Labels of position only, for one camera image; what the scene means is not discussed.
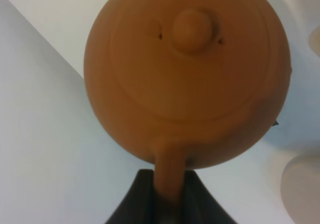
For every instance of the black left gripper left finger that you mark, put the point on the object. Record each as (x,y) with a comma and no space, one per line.
(138,206)

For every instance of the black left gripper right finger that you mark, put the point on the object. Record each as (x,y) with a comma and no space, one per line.
(199,206)

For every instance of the brown clay teapot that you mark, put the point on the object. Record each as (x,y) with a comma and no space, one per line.
(186,83)

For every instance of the right white teacup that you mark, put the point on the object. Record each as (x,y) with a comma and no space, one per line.
(300,189)

